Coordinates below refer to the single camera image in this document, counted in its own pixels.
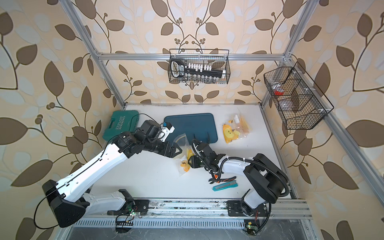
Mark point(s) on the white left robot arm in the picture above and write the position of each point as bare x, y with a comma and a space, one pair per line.
70, 198

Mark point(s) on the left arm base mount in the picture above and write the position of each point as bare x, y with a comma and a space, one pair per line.
131, 209

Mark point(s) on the black wire basket back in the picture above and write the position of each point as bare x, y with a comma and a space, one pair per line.
219, 58

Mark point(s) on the teal utility knife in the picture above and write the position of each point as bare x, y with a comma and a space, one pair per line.
224, 186

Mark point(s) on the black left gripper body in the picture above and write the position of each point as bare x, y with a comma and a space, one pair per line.
160, 147

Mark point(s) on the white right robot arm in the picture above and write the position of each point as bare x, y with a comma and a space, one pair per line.
268, 181

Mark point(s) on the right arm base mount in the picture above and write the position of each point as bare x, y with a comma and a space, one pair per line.
260, 215

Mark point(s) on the orange black pliers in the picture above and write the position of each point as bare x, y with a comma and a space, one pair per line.
212, 181

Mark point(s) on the clear resealable duck bag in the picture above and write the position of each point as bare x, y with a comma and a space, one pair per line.
239, 125

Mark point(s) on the dark blue tray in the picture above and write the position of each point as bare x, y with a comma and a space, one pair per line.
190, 124

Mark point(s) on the black socket set holder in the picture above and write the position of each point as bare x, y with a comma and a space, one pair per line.
181, 69

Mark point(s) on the black wire basket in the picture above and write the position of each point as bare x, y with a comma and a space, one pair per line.
219, 58
304, 103

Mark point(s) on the stack of duck bags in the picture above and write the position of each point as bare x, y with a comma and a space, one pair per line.
182, 160

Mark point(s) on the black wire basket right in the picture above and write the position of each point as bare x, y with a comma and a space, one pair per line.
304, 103

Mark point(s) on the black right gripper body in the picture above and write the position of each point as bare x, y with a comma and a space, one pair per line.
196, 163

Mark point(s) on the green plastic tool case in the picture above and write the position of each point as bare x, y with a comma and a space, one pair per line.
121, 121

